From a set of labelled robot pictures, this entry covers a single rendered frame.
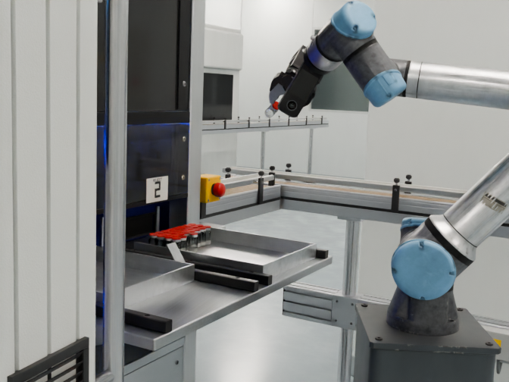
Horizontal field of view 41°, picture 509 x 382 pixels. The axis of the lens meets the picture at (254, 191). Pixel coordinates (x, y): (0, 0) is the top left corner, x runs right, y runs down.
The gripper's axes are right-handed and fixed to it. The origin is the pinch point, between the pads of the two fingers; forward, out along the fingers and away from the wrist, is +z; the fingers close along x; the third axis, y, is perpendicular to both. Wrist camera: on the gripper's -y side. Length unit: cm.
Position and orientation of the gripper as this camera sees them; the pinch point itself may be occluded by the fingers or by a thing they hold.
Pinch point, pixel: (276, 105)
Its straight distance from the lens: 156.3
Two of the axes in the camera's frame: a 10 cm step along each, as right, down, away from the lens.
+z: -3.9, 3.2, 8.7
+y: 4.0, -7.9, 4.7
